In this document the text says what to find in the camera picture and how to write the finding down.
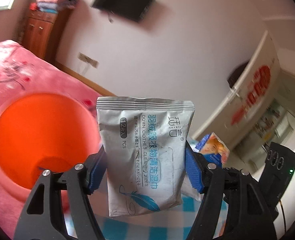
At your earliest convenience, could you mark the folded blankets stack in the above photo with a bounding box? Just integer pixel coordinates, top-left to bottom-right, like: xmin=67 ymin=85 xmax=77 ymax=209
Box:
xmin=29 ymin=0 xmax=79 ymax=12

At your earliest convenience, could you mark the brown wooden cabinet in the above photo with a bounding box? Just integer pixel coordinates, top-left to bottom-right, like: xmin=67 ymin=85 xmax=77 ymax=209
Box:
xmin=22 ymin=9 xmax=72 ymax=64

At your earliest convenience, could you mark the white door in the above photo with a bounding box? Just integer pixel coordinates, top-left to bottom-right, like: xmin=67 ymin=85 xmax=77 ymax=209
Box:
xmin=191 ymin=31 xmax=281 ymax=150

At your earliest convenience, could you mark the blue white checkered tablecloth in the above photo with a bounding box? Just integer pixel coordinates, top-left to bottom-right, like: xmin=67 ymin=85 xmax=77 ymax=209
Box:
xmin=64 ymin=139 xmax=228 ymax=240

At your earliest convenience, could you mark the blue orange snack packet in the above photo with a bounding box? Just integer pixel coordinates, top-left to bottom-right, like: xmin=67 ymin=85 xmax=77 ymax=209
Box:
xmin=195 ymin=133 xmax=230 ymax=167

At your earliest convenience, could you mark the orange plastic bucket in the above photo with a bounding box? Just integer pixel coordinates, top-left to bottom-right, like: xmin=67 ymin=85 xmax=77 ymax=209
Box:
xmin=0 ymin=93 xmax=100 ymax=202

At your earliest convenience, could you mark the red Chinese knot decoration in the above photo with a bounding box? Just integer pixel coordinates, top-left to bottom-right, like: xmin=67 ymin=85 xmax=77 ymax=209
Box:
xmin=230 ymin=65 xmax=271 ymax=125

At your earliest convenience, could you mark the pink bed blanket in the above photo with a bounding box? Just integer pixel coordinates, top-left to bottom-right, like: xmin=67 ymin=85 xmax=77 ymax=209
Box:
xmin=0 ymin=40 xmax=100 ymax=238

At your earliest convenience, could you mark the black wall television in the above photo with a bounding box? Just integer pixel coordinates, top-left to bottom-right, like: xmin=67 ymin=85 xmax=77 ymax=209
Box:
xmin=92 ymin=0 xmax=155 ymax=23

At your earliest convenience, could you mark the grey wet wipes pack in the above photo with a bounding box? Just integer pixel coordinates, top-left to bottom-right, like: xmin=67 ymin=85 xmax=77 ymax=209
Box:
xmin=96 ymin=96 xmax=195 ymax=217

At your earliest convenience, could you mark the wall power outlet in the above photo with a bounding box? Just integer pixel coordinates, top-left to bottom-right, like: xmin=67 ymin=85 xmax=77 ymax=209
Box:
xmin=77 ymin=53 xmax=99 ymax=68

